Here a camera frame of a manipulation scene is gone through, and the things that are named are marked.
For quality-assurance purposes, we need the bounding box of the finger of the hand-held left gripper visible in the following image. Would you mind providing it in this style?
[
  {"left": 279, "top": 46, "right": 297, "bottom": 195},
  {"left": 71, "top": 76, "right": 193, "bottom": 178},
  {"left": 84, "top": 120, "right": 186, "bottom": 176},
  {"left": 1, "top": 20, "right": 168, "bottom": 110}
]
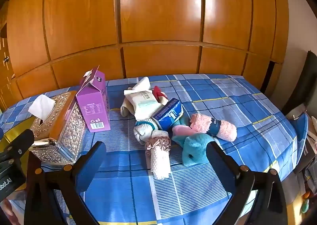
[{"left": 0, "top": 129, "right": 34, "bottom": 160}]

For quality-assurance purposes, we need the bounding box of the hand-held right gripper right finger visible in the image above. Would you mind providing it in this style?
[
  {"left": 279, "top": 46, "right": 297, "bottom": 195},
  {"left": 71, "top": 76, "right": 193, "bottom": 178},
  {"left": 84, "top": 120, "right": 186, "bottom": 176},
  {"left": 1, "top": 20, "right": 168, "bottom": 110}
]
[{"left": 207, "top": 141, "right": 289, "bottom": 225}]

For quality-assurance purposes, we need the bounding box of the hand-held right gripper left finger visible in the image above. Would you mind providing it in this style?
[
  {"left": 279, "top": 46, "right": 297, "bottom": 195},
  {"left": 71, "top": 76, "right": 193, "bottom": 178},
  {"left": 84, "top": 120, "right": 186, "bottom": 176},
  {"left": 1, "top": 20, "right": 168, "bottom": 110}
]
[{"left": 23, "top": 141, "right": 107, "bottom": 225}]

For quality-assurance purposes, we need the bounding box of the teal plush elephant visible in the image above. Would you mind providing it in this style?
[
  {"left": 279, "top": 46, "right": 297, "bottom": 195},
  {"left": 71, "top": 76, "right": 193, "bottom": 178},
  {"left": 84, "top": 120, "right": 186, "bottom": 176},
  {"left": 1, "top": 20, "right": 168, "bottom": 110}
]
[{"left": 172, "top": 116, "right": 215, "bottom": 166}]

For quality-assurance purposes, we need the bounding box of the pink yarn skein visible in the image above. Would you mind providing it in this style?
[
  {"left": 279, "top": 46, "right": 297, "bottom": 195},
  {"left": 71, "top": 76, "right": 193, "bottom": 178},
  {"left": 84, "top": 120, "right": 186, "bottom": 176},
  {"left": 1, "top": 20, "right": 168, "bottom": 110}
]
[{"left": 189, "top": 113, "right": 237, "bottom": 142}]

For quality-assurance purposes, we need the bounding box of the brown fabric scrunchie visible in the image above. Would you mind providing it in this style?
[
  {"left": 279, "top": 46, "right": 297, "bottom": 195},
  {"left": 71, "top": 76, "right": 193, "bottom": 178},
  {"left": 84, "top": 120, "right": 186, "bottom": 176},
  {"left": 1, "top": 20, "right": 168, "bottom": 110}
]
[{"left": 145, "top": 136, "right": 172, "bottom": 153}]

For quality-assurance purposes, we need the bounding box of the blue pocket tissue pack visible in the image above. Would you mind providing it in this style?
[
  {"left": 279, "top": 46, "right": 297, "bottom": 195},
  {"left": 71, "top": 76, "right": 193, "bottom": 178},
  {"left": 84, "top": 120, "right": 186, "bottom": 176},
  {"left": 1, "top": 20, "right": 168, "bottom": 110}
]
[{"left": 152, "top": 98, "right": 184, "bottom": 130}]

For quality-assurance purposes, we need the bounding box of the white wet wipes packet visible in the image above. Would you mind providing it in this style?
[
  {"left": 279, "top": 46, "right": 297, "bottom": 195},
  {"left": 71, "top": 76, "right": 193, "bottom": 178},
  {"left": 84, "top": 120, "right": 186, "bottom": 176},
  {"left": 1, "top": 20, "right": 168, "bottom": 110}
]
[{"left": 124, "top": 90, "right": 162, "bottom": 120}]

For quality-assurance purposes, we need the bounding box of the white facial tissue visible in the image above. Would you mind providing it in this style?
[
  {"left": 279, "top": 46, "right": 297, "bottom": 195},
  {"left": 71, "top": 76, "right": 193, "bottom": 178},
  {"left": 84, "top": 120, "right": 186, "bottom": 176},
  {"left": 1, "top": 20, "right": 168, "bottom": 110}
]
[{"left": 28, "top": 94, "right": 55, "bottom": 121}]

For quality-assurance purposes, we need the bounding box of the silver embossed tissue box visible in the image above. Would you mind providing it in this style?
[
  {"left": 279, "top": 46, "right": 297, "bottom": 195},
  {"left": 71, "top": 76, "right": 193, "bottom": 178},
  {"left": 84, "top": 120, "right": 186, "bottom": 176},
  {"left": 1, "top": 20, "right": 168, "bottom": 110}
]
[{"left": 30, "top": 91, "right": 87, "bottom": 164}]

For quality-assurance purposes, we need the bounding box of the wooden door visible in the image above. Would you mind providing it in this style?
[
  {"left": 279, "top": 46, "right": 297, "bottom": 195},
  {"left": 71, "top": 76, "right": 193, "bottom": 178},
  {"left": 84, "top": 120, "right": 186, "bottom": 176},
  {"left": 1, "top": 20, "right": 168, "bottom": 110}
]
[{"left": 0, "top": 4, "right": 23, "bottom": 111}]

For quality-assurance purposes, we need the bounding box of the purple carton box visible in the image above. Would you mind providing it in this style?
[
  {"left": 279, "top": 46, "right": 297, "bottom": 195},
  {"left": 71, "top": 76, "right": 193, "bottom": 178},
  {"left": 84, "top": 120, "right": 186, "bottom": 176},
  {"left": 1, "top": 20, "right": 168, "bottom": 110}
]
[{"left": 75, "top": 65, "right": 111, "bottom": 133}]

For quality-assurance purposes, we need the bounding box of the bed with blue plaid sheet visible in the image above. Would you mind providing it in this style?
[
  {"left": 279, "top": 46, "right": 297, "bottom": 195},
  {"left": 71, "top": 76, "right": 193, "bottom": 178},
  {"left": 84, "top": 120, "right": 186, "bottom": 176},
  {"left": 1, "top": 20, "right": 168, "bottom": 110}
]
[{"left": 0, "top": 74, "right": 309, "bottom": 225}]

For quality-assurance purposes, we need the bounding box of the pile of assorted household items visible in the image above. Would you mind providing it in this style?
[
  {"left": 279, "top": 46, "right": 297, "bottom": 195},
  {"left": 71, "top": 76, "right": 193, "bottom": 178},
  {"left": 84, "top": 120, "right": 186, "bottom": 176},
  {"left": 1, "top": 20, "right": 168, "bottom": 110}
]
[{"left": 285, "top": 106, "right": 317, "bottom": 215}]

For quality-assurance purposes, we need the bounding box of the dark chair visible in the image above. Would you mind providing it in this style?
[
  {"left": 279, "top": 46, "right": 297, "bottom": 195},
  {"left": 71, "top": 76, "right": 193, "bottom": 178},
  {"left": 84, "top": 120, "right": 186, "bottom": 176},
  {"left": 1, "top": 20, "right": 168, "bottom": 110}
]
[{"left": 281, "top": 50, "right": 317, "bottom": 116}]

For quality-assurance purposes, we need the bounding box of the wooden wardrobe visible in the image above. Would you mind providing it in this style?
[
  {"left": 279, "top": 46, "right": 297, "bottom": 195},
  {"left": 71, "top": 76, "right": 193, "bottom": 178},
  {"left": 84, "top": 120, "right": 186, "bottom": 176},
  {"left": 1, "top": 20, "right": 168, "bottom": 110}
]
[{"left": 0, "top": 0, "right": 290, "bottom": 111}]

